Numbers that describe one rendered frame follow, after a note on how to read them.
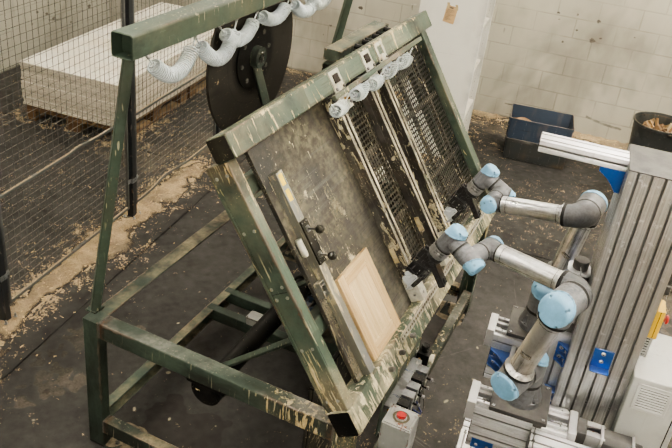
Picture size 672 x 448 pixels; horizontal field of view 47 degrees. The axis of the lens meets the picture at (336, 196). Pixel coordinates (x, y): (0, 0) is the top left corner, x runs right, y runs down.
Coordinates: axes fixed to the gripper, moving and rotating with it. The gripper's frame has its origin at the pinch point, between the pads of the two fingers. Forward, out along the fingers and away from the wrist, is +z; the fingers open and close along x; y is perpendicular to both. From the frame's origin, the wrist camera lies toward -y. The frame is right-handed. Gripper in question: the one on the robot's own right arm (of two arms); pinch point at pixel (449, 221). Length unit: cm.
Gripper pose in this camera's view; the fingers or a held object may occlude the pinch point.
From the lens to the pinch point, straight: 365.9
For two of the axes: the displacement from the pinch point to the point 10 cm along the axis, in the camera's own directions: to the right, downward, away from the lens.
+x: -3.3, 4.3, -8.4
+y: -7.8, -6.2, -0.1
